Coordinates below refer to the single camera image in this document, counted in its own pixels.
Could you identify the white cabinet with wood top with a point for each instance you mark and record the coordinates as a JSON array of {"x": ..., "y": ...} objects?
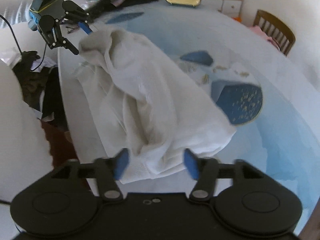
[{"x": 231, "y": 8}]

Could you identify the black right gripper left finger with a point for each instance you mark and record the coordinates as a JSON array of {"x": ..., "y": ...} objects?
[{"x": 59, "y": 203}]

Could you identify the orange item by cabinet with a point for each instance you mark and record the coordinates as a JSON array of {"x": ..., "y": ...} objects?
[{"x": 238, "y": 19}]

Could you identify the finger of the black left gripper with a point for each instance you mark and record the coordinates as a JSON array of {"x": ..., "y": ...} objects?
[
  {"x": 77, "y": 15},
  {"x": 50, "y": 30}
]

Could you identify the blue patterned table mat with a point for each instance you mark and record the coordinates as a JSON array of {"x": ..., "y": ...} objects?
[{"x": 274, "y": 106}]

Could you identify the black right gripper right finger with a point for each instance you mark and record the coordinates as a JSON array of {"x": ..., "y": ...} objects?
[{"x": 243, "y": 198}]

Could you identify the pink garment on chair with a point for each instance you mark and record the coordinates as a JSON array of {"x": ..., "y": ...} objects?
[{"x": 258, "y": 31}]

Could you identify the brown wooden chair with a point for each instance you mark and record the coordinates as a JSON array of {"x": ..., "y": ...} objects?
[{"x": 277, "y": 29}]

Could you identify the dark clothes pile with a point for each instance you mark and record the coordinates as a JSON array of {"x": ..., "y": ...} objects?
[{"x": 41, "y": 91}]

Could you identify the white sweater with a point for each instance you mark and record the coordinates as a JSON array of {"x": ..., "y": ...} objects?
[{"x": 141, "y": 100}]

